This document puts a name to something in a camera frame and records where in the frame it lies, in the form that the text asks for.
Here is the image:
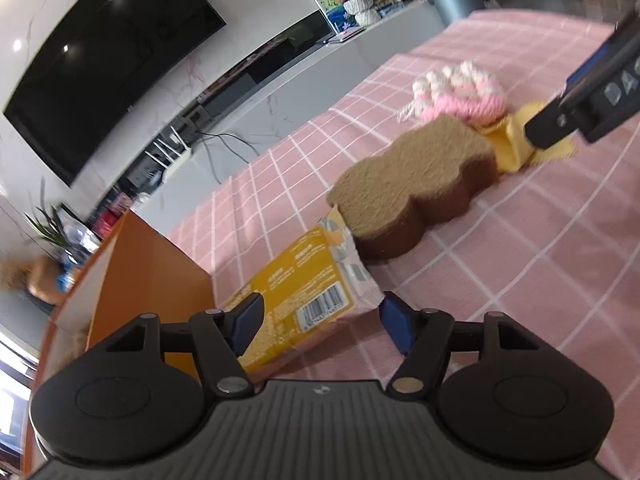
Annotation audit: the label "brown bear-shaped sponge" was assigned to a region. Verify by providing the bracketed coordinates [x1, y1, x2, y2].
[326, 114, 501, 262]

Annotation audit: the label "grey laptop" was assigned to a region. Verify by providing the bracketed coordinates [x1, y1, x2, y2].
[322, 27, 366, 42]

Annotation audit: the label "green plant in glass vase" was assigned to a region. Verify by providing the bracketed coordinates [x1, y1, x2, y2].
[22, 175, 76, 261]

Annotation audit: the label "red box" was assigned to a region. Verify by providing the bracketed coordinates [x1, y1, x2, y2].
[95, 210, 121, 236]

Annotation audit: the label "yellow cloth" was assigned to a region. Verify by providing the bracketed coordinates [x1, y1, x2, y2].
[482, 101, 576, 173]

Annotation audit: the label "white router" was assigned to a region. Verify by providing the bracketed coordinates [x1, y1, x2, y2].
[145, 132, 193, 171]

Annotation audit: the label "marble television cabinet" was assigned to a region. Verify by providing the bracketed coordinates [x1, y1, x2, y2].
[125, 0, 446, 221]

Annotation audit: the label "white knitted pot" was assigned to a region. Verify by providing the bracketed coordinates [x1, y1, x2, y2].
[344, 0, 378, 27]

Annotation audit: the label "yellow snack packet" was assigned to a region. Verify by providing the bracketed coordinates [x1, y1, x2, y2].
[217, 205, 386, 376]

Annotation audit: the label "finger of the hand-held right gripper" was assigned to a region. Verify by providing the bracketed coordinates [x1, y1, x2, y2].
[565, 7, 640, 94]
[524, 91, 584, 152]

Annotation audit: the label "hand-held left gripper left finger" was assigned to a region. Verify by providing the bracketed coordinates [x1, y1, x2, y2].
[87, 292, 264, 395]

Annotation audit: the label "pink checked tablecloth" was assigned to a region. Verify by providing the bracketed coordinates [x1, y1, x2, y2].
[165, 7, 640, 480]

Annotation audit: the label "golden acorn-shaped vase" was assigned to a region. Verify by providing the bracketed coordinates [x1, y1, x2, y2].
[27, 255, 66, 306]

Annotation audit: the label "orange cardboard box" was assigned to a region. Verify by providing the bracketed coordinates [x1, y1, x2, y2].
[30, 208, 218, 386]

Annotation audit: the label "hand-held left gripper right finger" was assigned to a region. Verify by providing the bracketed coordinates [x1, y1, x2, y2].
[379, 291, 551, 395]

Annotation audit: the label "pink white crochet toy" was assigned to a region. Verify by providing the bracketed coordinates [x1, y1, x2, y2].
[397, 60, 508, 128]

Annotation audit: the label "black curved television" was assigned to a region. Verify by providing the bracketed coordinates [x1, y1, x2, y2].
[2, 0, 227, 187]

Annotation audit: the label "dried flowers in dark vase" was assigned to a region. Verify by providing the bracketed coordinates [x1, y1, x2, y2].
[0, 255, 31, 291]

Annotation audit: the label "black cable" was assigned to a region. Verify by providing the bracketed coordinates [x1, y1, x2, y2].
[197, 130, 261, 186]

